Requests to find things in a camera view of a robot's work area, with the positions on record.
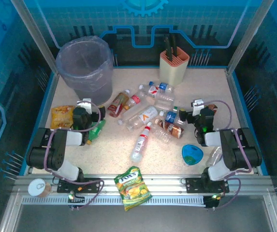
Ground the aluminium frame rail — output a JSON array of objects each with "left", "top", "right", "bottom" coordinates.
[{"left": 15, "top": 173, "right": 273, "bottom": 206}]

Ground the yellow snack bag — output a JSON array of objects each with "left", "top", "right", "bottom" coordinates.
[{"left": 50, "top": 105, "right": 76, "bottom": 130}]

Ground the tin can with pull tab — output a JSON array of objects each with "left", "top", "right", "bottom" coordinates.
[{"left": 27, "top": 178, "right": 53, "bottom": 199}]

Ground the plain clear plastic bottle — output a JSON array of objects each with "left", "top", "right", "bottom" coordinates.
[{"left": 205, "top": 146, "right": 224, "bottom": 168}]

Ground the blue plastic bowl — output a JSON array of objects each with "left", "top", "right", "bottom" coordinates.
[{"left": 181, "top": 144, "right": 204, "bottom": 167}]

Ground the large clear bottle white label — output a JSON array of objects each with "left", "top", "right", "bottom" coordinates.
[{"left": 118, "top": 105, "right": 159, "bottom": 131}]

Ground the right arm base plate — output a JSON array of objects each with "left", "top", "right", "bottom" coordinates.
[{"left": 185, "top": 177, "right": 230, "bottom": 194}]

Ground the green plastic bottle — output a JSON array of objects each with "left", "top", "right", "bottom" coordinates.
[{"left": 87, "top": 119, "right": 107, "bottom": 145}]

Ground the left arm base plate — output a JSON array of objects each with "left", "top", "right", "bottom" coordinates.
[{"left": 57, "top": 177, "right": 102, "bottom": 194}]

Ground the clear bottle green neck label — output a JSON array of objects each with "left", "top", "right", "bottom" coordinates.
[{"left": 153, "top": 92, "right": 179, "bottom": 112}]

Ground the grey bin with plastic liner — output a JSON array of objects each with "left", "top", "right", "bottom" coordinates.
[{"left": 55, "top": 35, "right": 115, "bottom": 106}]

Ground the green Fox's candy bag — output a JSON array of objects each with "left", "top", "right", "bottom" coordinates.
[{"left": 113, "top": 166, "right": 153, "bottom": 212}]

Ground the white cap blue label bottle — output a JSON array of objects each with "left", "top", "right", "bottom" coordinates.
[{"left": 159, "top": 110, "right": 186, "bottom": 126}]

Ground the brown white labelled bottle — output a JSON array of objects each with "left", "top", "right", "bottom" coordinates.
[{"left": 206, "top": 103, "right": 219, "bottom": 115}]

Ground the small bottle red label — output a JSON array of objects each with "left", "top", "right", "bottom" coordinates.
[{"left": 123, "top": 90, "right": 148, "bottom": 111}]

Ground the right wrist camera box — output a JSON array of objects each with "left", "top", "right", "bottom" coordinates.
[{"left": 191, "top": 98, "right": 205, "bottom": 116}]

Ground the aluminium frame post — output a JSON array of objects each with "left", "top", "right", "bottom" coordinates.
[
  {"left": 226, "top": 0, "right": 276, "bottom": 74},
  {"left": 10, "top": 0, "right": 59, "bottom": 76}
]

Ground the amber tea bottle red label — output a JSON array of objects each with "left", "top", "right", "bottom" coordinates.
[{"left": 107, "top": 89, "right": 131, "bottom": 118}]

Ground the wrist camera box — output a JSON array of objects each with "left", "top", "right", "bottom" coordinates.
[
  {"left": 191, "top": 98, "right": 205, "bottom": 116},
  {"left": 76, "top": 98, "right": 92, "bottom": 114}
]

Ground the beige knife block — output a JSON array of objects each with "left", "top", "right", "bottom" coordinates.
[{"left": 159, "top": 46, "right": 190, "bottom": 87}]

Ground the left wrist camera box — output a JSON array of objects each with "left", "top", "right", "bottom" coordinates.
[{"left": 76, "top": 98, "right": 92, "bottom": 114}]

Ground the clear bottle white cap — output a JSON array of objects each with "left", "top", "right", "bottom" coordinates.
[{"left": 150, "top": 125, "right": 172, "bottom": 144}]

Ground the brown coffee bottle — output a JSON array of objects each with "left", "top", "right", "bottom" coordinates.
[{"left": 154, "top": 117, "right": 185, "bottom": 139}]

